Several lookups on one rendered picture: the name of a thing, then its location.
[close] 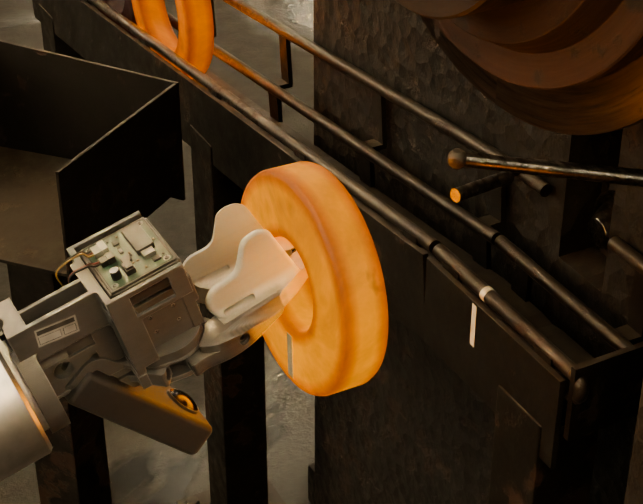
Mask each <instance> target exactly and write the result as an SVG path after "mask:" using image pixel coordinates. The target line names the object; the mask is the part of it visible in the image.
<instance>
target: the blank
mask: <svg viewBox="0 0 643 504"><path fill-rule="evenodd" d="M241 204H242V205H244V206H245V207H247V209H248V210H249V211H250V212H251V214H252V215H253V216H254V217H255V219H256V220H257V221H258V222H259V224H260V225H261V226H262V227H263V229H266V230H268V231H269V232H270V233H271V234H272V235H273V237H274V238H275V237H284V238H286V239H287V240H288V241H289V242H290V243H291V244H292V245H293V246H294V248H295V249H296V251H297V252H298V254H299V256H300V258H301V260H302V262H303V264H304V266H305V269H306V272H307V275H308V278H307V279H306V281H305V282H304V284H303V285H302V287H301V288H300V290H299V291H298V292H297V294H296V295H295V296H294V297H293V298H292V300H291V301H290V302H289V303H288V304H287V305H286V306H285V307H284V311H283V314H282V315H281V316H280V317H279V318H278V319H277V320H276V321H275V322H274V323H273V324H272V325H271V326H270V327H269V328H268V329H267V330H266V331H265V332H264V333H263V334H262V335H263V337H264V339H265V341H266V343H267V345H268V347H269V349H270V351H271V353H272V354H273V356H274V358H275V359H276V361H277V363H278V364H279V366H280V367H281V368H282V370H283V371H284V372H285V374H286V375H287V376H288V377H289V378H290V379H291V381H292V382H293V383H294V384H296V385H297V386H298V387H299V388H300V389H302V390H303V391H305V392H307V393H309V394H311V395H315V396H329V395H332V394H335V393H338V392H341V391H344V390H347V389H350V388H353V387H357V386H360V385H363V384H365V383H366V382H368V381H369V380H370V379H371V378H372V377H373V376H374V375H375V374H376V373H377V372H378V370H379V368H380V366H381V364H382V362H383V359H384V356H385V352H386V347H387V341H388V325H389V320H388V303H387V295H386V288H385V282H384V277H383V273H382V269H381V265H380V261H379V257H378V254H377V251H376V248H375V245H374V242H373V239H372V236H371V234H370V231H369V229H368V227H367V224H366V222H365V220H364V218H363V216H362V214H361V212H360V210H359V208H358V206H357V205H356V203H355V201H354V200H353V198H352V197H351V195H350V194H349V192H348V191H347V189H346V188H345V187H344V185H343V184H342V183H341V182H340V181H339V180H338V179H337V177H336V176H334V175H333V174H332V173H331V172H330V171H329V170H327V169H326V168H324V167H323V166H321V165H319V164H316V163H313V162H308V161H299V162H295V163H291V164H287V165H283V166H278V167H274V168H270V169H266V170H263V171H261V172H259V173H258V174H256V175H255V176H254V177H253V178H252V179H251V180H250V181H249V183H248V184H247V186H246V188H245V191H244V193H243V196H242V200H241Z"/></svg>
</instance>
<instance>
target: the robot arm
mask: <svg viewBox="0 0 643 504"><path fill-rule="evenodd" d="M125 225H126V226H125ZM124 226H125V227H124ZM122 227H123V228H122ZM120 228H121V229H120ZM118 229H119V230H118ZM116 230H117V231H116ZM114 231H115V232H114ZM112 232H113V233H112ZM109 234H110V235H109ZM107 235H108V236H107ZM105 236H106V237H105ZM103 237H104V238H103ZM101 238H102V239H101ZM99 239H100V240H99ZM97 240H98V241H97ZM96 241H97V242H96ZM94 242H95V243H94ZM92 243H93V244H92ZM90 244H91V245H90ZM66 250H67V252H68V254H69V256H70V257H69V258H68V259H66V260H65V261H64V262H62V263H61V264H60V265H59V266H58V267H57V268H56V270H55V277H56V279H57V281H58V282H59V283H60V284H61V288H60V289H58V290H56V291H54V292H53V293H51V294H49V295H47V296H45V297H43V298H41V299H40V300H38V301H36V302H34V303H32V304H30V305H28V306H27V307H25V308H23V309H21V310H19V311H17V309H16V308H15V306H14V305H13V303H12V301H11V300H10V298H7V299H6V300H4V301H2V302H0V329H1V332H0V481H2V480H4V479H6V478H7V477H9V476H11V475H13V474H14V473H16V472H18V471H20V470H22V469H23V468H25V467H27V466H29V465H30V464H32V463H34V462H36V461H37V460H39V459H41V458H43V457H44V456H46V455H48V454H50V453H51V452H52V449H53V446H52V444H51V443H50V441H49V439H48V437H47V435H46V433H45V431H46V430H47V429H49V428H50V430H51V431H52V433H55V432H56V431H58V430H60V429H62V428H64V427H65V426H67V425H69V424H71V422H70V420H69V418H68V416H67V414H66V412H65V410H64V408H63V406H62V404H61V402H60V400H59V399H61V398H62V397H65V398H66V400H67V401H68V403H69V404H71V405H73V406H75V407H78V408H80V409H82V410H85V411H87V412H90V413H92V414H94V415H97V416H99V417H101V418H104V419H106V420H108V421H111V422H113V423H116V424H118V425H120V426H123V427H125V428H127V429H130V430H132V431H134V432H137V433H139V434H142V435H144V436H146V437H149V438H151V439H153V440H156V441H158V442H160V443H163V444H165V445H168V446H170V447H172V448H175V449H177V450H179V451H182V452H184V453H186V454H189V455H194V454H196V453H197V452H198V451H199V449H200V448H201V447H202V445H203V444H204V443H205V441H206V440H207V439H208V438H209V436H210V435H211V433H212V427H211V425H210V424H209V423H208V421H207V420H206V419H205V418H204V416H203V415H202V414H201V412H200V411H199V408H198V407H197V405H196V403H195V401H194V400H193V399H192V398H191V397H190V396H189V395H188V394H187V393H185V392H183V391H181V390H177V389H175V388H172V387H170V386H169V385H170V383H172V382H175V381H178V380H181V379H183V378H186V377H188V376H191V375H192V374H195V375H196V376H200V375H201V374H202V373H203V372H205V371H206V370H207V369H209V368H211V367H213V366H215V365H218V364H221V363H223V362H225V361H227V360H229V359H231V358H233V357H235V356H237V355H238V354H240V353H242V352H243V351H244V350H246V349H247V348H248V347H250V346H251V345H252V344H253V343H254V342H255V341H256V340H257V339H258V338H259V337H260V336H261V335H262V334H263V333H264V332H265V331H266V330H267V329H268V328H269V327H270V326H271V325H272V324H273V323H274V322H275V321H276V320H277V319H278V318H279V317H280V316H281V315H282V314H283V311H284V307H285V306H286V305H287V304H288V303H289V302H290V301H291V300H292V298H293V297H294V296H295V295H296V294H297V292H298V291H299V290H300V288H301V287H302V285H303V284H304V282H305V281H306V279H307V278H308V275H307V272H306V269H305V266H304V264H303V262H302V260H301V258H300V256H299V254H298V252H297V251H296V249H295V248H294V246H293V245H292V244H291V243H290V242H289V241H288V240H287V239H286V238H284V237H275V238H274V237H273V235H272V234H271V233H270V232H269V231H268V230H266V229H263V227H262V226H261V225H260V224H259V222H258V221H257V220H256V219H255V217H254V216H253V215H252V214H251V212H250V211H249V210H248V209H247V207H245V206H244V205H242V204H238V203H234V204H229V205H227V206H225V207H224V208H222V209H221V210H219V211H218V213H217V214H216V216H215V221H214V228H213V235H212V239H211V241H210V243H209V244H208V245H207V246H205V247H204V248H202V249H200V250H199V251H197V252H195V253H193V254H191V255H190V256H189V257H187V258H186V260H185V261H184V263H183V264H182V262H181V260H180V258H179V257H178V256H177V254H176V253H175V252H174V251H173V249H172V248H171V247H170V246H169V245H168V243H167V242H166V241H165V240H164V238H163V237H162V236H161V235H160V234H159V232H158V231H157V230H156V229H155V227H154V226H153V225H152V224H151V223H150V221H149V220H148V219H147V218H144V217H142V215H141V213H140V212H139V210H138V211H136V212H134V213H133V214H131V215H129V216H127V217H125V218H123V219H121V220H119V221H118V222H116V223H114V224H112V225H110V226H108V227H106V228H104V229H102V230H101V231H99V232H97V233H95V234H93V235H91V236H89V237H87V238H86V239H84V240H82V241H80V242H78V243H76V244H74V245H72V246H71V247H69V248H67V249H66ZM71 260H72V262H73V263H72V264H71V265H70V267H71V269H72V270H73V272H72V273H71V274H70V275H69V277H68V284H67V285H63V284H62V282H61V281H60V280H59V278H58V276H57V273H58V271H59V270H60V269H61V268H62V267H63V266H64V265H66V264H67V263H68V262H70V261H71ZM75 274H76V276H77V278H78V279H77V280H75V281H73V282H71V278H72V276H73V275H75ZM196 301H197V302H198V303H202V304H205V305H206V308H207V309H208V310H209V311H210V312H211V313H212V314H213V315H215V316H213V317H212V318H211V319H209V318H206V317H203V316H202V314H201V312H200V309H199V307H198V304H197V302H196Z"/></svg>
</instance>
